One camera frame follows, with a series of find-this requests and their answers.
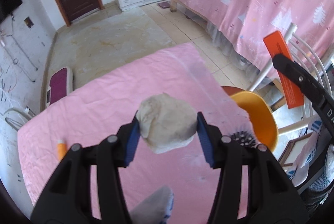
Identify small purple floor scale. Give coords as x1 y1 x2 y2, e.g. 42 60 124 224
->
157 1 170 9

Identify grey gloved hand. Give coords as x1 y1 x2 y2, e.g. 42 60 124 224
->
130 186 174 224

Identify purple white foot massager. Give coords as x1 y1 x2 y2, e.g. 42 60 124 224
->
46 66 73 107

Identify white folding rack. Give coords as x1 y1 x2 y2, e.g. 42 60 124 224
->
3 107 35 131

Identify orange plastic bin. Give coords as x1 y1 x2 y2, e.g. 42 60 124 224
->
222 86 278 152

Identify pink table cloth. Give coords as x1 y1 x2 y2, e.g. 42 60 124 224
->
18 43 251 223

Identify orange cardboard box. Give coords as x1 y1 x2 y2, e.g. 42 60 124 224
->
263 31 305 109

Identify white paper ball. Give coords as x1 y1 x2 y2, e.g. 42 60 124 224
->
136 93 197 154

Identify orange tube bottle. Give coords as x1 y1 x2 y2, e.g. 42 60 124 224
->
57 139 67 161

